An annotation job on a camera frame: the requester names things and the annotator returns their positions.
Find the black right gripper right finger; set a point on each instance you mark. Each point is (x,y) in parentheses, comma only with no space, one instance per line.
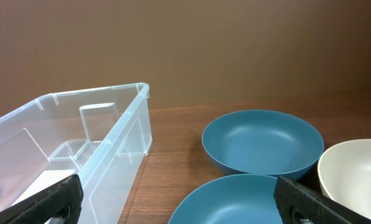
(298,204)

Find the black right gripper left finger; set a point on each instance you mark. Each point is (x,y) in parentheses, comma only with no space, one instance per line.
(59,203)

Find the dark blue bowl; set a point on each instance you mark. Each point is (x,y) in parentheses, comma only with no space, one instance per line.
(241,198)
(262,142)

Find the cream beige bowl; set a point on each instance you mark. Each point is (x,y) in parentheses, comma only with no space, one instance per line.
(344,172)

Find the clear plastic storage container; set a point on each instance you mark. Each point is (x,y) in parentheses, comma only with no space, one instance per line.
(100,134)

